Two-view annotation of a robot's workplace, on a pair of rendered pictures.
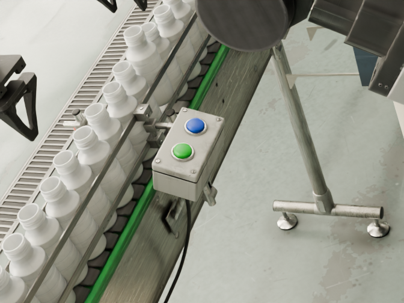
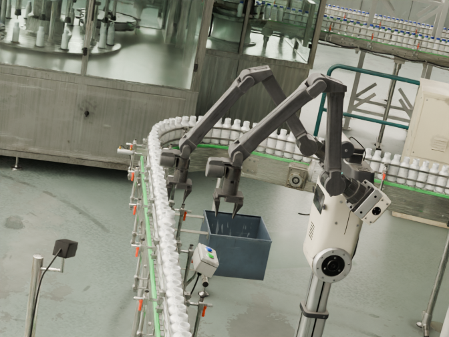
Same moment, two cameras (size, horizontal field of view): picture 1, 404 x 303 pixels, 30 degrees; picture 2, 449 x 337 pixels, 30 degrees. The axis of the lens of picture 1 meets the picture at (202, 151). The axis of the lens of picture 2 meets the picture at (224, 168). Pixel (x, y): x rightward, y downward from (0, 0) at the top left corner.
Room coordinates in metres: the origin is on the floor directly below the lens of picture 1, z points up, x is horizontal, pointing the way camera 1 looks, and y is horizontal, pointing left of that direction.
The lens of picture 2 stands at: (-1.14, 2.37, 2.54)
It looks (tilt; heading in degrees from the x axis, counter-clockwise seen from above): 18 degrees down; 312
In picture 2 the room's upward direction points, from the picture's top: 11 degrees clockwise
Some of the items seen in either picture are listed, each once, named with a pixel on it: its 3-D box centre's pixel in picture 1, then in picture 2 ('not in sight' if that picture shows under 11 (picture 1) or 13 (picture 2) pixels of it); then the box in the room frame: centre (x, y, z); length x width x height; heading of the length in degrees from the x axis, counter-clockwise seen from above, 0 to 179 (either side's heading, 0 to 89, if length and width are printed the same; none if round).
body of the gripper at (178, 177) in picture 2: not in sight; (180, 176); (1.22, 0.01, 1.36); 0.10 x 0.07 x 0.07; 52
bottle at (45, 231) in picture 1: (52, 244); (170, 279); (0.91, 0.28, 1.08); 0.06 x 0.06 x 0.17
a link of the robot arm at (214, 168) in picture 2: not in sight; (224, 162); (0.79, 0.23, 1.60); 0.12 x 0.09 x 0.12; 53
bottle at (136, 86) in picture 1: (137, 100); (164, 241); (1.19, 0.07, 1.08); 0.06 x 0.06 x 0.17
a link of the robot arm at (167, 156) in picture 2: not in sight; (174, 154); (1.24, 0.05, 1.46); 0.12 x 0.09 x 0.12; 51
